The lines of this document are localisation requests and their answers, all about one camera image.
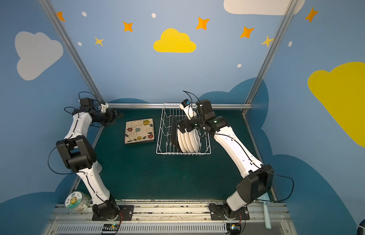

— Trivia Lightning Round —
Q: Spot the black square floral plate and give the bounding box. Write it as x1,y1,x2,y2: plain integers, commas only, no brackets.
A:
125,118,155,141
125,139,154,145

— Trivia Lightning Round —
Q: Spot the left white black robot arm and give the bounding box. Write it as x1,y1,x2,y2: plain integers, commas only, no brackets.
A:
56,98,123,219

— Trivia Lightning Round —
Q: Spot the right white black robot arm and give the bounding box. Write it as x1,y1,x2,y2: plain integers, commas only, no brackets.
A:
176,99,274,215

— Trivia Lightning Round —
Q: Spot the white round plate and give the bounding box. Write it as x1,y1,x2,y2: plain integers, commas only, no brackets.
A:
180,132,190,153
189,129,201,152
184,132,195,153
177,129,186,153

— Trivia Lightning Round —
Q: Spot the round clear lidded container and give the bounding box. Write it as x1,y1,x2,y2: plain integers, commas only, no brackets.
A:
64,191,91,212

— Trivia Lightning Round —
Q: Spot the light blue toy spatula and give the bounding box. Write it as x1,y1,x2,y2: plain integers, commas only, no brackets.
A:
259,193,272,230

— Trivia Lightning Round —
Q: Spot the right small circuit board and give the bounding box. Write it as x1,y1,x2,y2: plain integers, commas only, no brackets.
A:
226,223,241,235

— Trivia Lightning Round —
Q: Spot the small circuit board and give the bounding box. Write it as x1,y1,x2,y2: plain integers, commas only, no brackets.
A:
226,223,241,235
101,223,120,235

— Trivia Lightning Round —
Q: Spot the left small circuit board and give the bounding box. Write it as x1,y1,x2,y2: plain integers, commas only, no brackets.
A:
101,223,120,235

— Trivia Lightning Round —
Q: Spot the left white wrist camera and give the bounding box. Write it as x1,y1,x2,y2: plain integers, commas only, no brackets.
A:
100,103,109,113

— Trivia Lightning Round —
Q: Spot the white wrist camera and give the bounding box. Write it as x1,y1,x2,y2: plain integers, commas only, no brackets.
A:
100,103,109,113
179,99,197,119

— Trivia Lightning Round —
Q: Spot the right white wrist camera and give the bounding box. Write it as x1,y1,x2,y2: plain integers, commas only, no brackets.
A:
179,99,197,119

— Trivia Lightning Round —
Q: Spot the white wire dish rack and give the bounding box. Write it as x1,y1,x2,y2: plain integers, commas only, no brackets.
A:
156,103,211,155

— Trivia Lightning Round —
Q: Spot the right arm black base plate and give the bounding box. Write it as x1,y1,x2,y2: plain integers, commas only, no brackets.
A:
208,203,250,221

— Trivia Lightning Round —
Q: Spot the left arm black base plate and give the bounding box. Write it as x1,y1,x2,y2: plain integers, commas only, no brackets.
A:
92,205,134,221

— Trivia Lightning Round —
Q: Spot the aluminium rail base frame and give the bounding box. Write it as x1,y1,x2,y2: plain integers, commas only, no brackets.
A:
43,200,297,235

